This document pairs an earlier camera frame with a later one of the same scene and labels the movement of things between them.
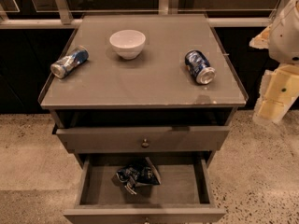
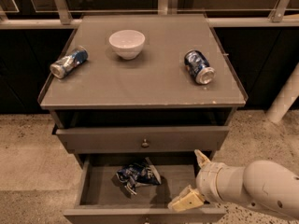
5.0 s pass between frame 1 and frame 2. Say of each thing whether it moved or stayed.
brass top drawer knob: stayed
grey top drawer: stayed
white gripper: moved
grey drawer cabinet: stayed
